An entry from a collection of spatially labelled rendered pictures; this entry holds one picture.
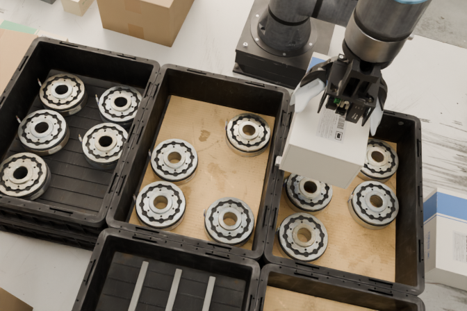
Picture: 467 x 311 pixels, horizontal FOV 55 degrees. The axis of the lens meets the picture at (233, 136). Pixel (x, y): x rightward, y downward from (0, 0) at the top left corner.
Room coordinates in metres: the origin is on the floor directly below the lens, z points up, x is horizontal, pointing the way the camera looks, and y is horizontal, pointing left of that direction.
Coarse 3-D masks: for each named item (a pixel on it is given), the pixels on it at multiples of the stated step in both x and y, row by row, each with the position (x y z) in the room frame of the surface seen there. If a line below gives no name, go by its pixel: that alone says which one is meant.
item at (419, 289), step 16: (288, 112) 0.57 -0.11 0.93; (384, 112) 0.62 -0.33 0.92; (400, 112) 0.62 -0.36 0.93; (288, 128) 0.54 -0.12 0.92; (416, 128) 0.59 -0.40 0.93; (416, 144) 0.55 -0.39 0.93; (416, 160) 0.51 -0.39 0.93; (416, 176) 0.47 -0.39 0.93; (416, 192) 0.43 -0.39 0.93; (272, 208) 0.34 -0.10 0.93; (416, 208) 0.39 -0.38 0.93; (272, 224) 0.32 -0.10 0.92; (416, 224) 0.36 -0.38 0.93; (272, 240) 0.28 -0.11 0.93; (416, 240) 0.33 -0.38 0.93; (272, 256) 0.25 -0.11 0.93; (416, 256) 0.30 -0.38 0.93; (320, 272) 0.24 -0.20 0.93; (336, 272) 0.24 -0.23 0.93; (416, 272) 0.27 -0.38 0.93; (384, 288) 0.23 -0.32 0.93; (400, 288) 0.23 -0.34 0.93; (416, 288) 0.24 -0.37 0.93
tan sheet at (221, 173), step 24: (168, 120) 0.56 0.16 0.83; (192, 120) 0.57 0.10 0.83; (216, 120) 0.58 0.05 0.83; (192, 144) 0.51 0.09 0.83; (216, 144) 0.52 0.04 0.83; (216, 168) 0.46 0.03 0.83; (240, 168) 0.47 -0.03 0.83; (264, 168) 0.48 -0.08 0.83; (192, 192) 0.39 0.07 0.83; (216, 192) 0.40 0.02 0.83; (240, 192) 0.41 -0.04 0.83; (192, 216) 0.34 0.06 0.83
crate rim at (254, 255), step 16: (160, 80) 0.60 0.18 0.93; (224, 80) 0.63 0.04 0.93; (240, 80) 0.64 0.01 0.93; (288, 96) 0.61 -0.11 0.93; (144, 112) 0.51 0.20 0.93; (144, 128) 0.47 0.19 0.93; (128, 160) 0.39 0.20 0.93; (272, 160) 0.45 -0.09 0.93; (128, 176) 0.36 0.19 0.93; (272, 176) 0.41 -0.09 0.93; (272, 192) 0.38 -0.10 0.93; (112, 208) 0.29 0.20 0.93; (112, 224) 0.26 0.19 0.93; (128, 224) 0.26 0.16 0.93; (176, 240) 0.25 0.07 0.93; (192, 240) 0.25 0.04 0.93; (256, 256) 0.24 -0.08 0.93
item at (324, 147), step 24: (312, 120) 0.42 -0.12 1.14; (336, 120) 0.42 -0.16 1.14; (360, 120) 0.43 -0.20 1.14; (288, 144) 0.37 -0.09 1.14; (312, 144) 0.37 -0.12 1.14; (336, 144) 0.38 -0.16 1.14; (360, 144) 0.39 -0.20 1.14; (288, 168) 0.36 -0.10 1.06; (312, 168) 0.36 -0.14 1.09; (336, 168) 0.35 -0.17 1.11; (360, 168) 0.35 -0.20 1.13
